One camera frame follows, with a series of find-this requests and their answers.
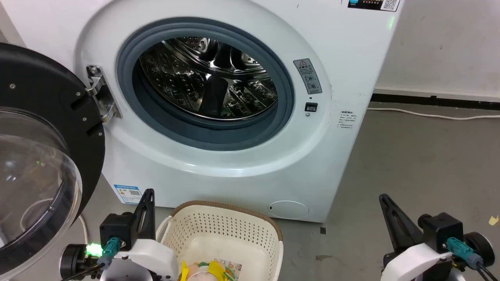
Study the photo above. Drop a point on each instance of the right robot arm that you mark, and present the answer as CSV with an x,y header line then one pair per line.
x,y
480,248

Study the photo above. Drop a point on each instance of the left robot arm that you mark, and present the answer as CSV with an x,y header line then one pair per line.
x,y
76,259

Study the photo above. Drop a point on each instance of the yellow paper scrap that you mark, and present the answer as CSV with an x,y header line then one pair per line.
x,y
494,220

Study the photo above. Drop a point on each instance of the yellow item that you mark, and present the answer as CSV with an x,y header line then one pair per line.
x,y
216,269

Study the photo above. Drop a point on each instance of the chrome door hinge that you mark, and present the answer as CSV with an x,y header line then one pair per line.
x,y
100,93

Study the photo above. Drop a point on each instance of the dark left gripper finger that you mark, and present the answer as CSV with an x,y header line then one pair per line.
x,y
150,218
140,222

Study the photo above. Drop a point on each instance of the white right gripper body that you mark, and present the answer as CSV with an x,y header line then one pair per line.
x,y
418,261

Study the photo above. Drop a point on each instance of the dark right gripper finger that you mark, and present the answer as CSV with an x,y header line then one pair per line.
x,y
395,230
408,230

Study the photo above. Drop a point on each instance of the blue energy label sticker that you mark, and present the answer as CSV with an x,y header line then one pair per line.
x,y
129,194

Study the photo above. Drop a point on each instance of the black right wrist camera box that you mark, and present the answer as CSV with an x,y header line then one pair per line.
x,y
441,230

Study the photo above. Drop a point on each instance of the black QR code sticker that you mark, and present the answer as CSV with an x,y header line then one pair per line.
x,y
373,4

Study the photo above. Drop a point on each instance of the round drain filter cover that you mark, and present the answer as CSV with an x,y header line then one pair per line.
x,y
288,209

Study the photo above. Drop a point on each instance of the grey warning sticker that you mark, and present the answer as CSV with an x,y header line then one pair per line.
x,y
308,76

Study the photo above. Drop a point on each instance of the black baseboard strip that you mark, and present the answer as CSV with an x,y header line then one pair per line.
x,y
437,100

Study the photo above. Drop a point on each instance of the stainless steel washer drum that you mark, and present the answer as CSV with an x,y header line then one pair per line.
x,y
203,78

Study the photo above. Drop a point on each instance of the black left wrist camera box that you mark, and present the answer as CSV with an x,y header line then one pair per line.
x,y
117,230

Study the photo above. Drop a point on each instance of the cream perforated laundry basket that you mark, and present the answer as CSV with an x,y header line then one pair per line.
x,y
230,230

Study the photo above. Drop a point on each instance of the black round glass washer door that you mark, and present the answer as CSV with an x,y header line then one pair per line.
x,y
43,117

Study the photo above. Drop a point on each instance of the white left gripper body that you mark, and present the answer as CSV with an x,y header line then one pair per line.
x,y
150,257

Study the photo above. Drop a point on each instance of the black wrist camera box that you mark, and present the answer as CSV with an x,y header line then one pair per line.
x,y
117,230
441,230

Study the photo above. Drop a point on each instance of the black door latch socket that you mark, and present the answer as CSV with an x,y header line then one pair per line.
x,y
311,107

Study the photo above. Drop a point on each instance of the grey rubber door seal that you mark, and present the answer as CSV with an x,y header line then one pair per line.
x,y
156,117

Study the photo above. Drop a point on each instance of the white front-load washing machine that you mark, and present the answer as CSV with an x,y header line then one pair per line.
x,y
218,171

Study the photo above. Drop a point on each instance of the small printed text label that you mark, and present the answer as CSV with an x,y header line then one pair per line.
x,y
347,120

